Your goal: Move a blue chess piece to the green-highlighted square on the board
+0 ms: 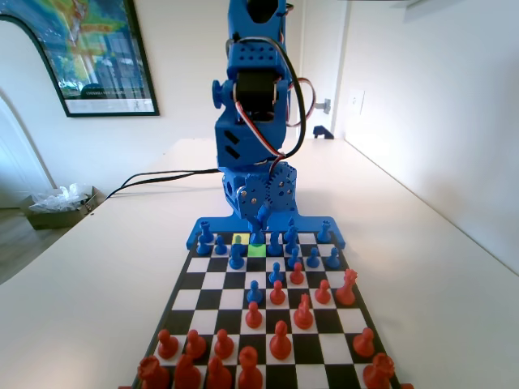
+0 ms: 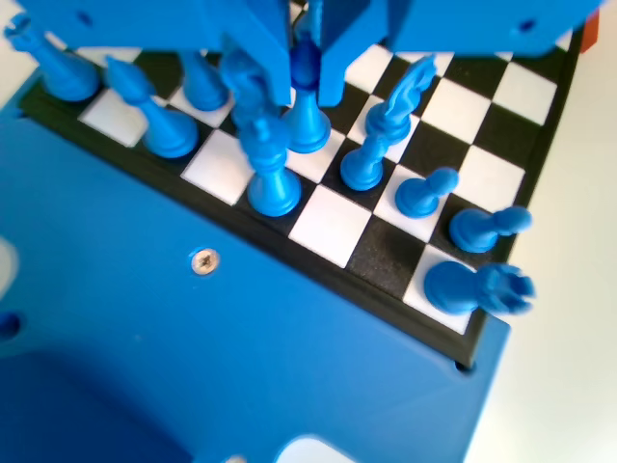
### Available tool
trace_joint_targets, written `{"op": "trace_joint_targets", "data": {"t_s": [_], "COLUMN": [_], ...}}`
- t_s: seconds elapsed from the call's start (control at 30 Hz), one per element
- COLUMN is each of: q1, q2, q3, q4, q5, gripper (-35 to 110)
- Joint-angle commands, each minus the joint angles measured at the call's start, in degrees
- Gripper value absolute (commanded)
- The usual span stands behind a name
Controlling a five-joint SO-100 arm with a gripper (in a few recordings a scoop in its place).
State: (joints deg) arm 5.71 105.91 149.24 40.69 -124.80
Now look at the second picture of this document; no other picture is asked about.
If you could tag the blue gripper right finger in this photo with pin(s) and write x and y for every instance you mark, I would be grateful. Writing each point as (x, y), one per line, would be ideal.
(434, 24)

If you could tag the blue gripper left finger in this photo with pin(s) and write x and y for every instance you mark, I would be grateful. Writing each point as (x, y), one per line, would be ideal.
(169, 21)

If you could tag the blue chess pawn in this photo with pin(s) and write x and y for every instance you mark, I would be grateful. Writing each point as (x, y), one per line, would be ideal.
(303, 125)
(472, 234)
(417, 195)

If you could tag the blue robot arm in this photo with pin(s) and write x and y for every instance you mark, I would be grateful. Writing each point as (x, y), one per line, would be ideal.
(72, 419)

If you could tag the blue chess queen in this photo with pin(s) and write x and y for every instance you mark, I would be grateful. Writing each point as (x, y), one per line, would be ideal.
(205, 89)

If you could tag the blue chess bishop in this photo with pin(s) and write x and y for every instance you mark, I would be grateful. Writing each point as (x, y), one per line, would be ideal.
(166, 132)

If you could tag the blue chess rook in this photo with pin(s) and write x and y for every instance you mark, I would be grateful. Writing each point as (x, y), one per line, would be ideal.
(453, 287)
(62, 77)

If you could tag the blue chess knight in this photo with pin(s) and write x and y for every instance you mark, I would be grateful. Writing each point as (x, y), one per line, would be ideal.
(366, 164)

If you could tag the black and white chessboard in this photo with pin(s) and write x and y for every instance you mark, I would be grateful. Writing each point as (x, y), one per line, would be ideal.
(328, 226)

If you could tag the red board corner bracket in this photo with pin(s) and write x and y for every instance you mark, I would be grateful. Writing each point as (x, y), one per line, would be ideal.
(591, 31)

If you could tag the silver base plate screw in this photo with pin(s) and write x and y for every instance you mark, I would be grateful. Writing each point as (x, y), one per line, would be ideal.
(205, 260)

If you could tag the blue base plate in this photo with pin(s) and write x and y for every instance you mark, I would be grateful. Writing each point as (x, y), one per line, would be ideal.
(241, 337)

